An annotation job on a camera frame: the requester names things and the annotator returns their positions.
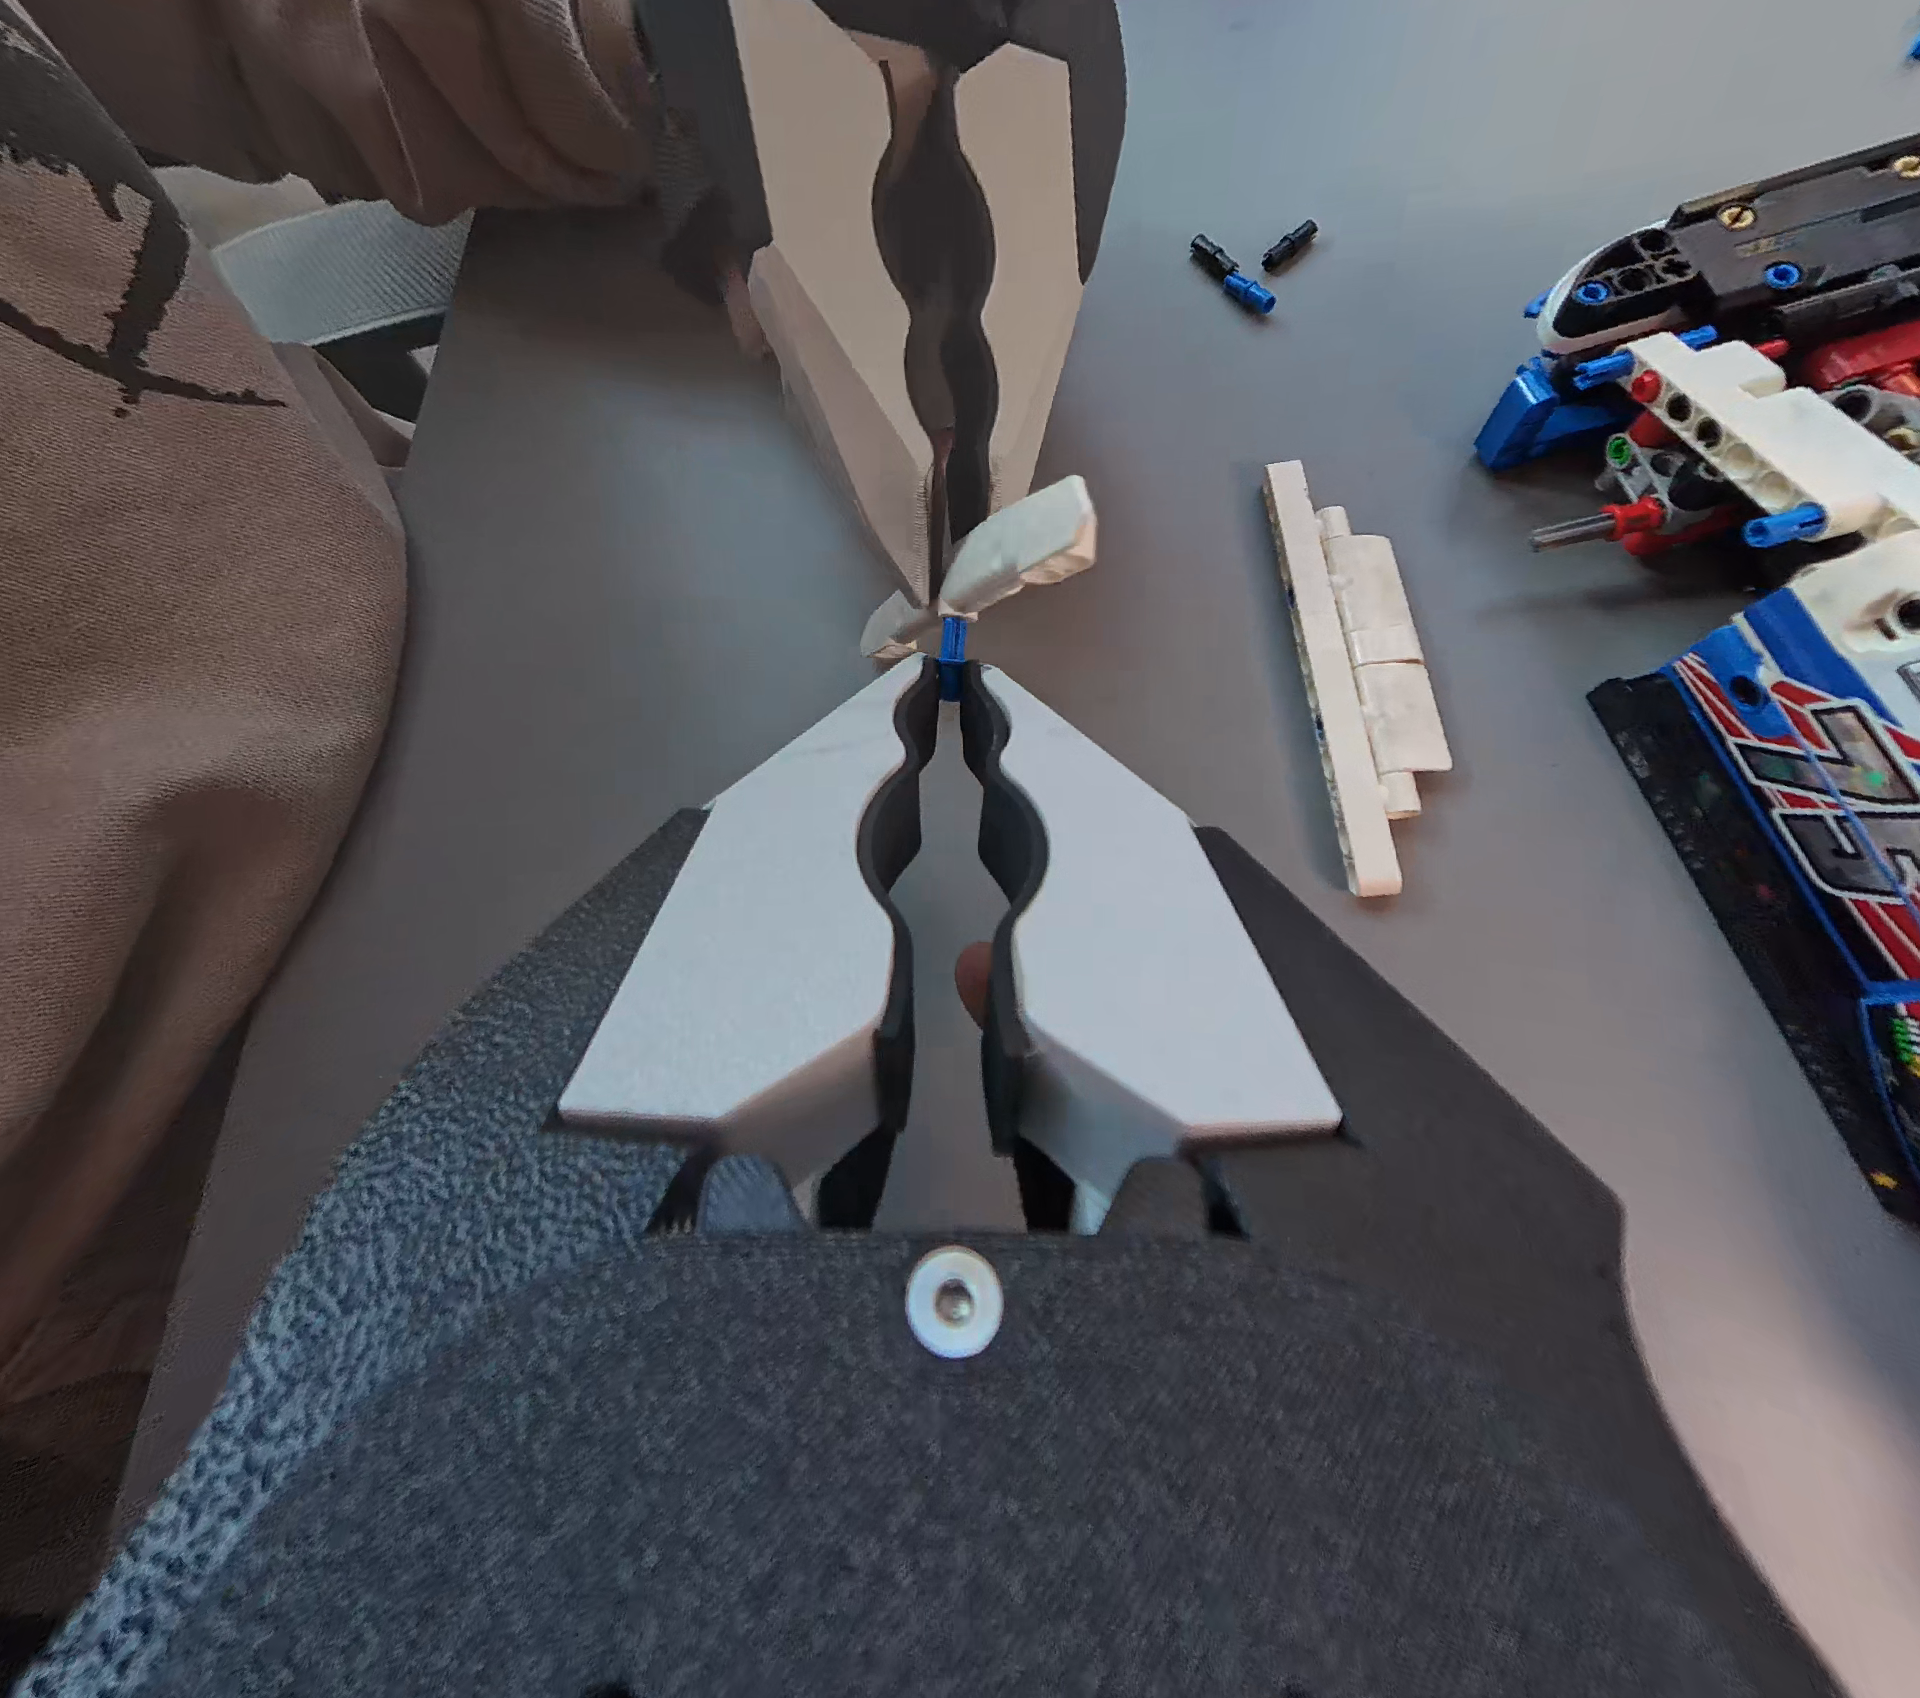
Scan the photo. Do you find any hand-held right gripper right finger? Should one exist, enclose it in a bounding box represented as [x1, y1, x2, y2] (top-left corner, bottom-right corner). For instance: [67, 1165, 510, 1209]
[955, 659, 1347, 1233]

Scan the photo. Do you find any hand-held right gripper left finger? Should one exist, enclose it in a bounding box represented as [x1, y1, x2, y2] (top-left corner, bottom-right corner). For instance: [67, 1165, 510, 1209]
[553, 655, 939, 1190]

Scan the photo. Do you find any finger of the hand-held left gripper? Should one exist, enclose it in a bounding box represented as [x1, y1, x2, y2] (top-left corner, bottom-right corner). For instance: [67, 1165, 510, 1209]
[723, 0, 944, 608]
[941, 45, 1086, 531]

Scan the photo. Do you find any small white brick piece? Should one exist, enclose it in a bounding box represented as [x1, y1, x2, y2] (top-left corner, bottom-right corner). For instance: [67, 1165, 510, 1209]
[858, 473, 1100, 666]

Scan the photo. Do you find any grey desk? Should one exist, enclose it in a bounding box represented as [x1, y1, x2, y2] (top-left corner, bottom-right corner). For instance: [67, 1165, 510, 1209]
[119, 0, 1920, 1698]

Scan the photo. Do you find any white brick beam assembly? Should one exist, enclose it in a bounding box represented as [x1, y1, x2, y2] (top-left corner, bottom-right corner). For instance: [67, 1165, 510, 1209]
[1262, 461, 1454, 900]

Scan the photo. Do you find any black office chair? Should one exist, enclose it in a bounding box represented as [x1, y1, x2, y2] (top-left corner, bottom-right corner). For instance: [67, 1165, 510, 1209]
[210, 194, 479, 429]

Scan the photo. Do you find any person's beige sweatshirt torso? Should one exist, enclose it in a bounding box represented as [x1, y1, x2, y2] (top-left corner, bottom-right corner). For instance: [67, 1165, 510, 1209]
[0, 0, 409, 1626]

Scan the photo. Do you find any toy brick race car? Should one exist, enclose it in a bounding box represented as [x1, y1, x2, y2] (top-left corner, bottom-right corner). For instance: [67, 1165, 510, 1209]
[1472, 134, 1920, 1230]

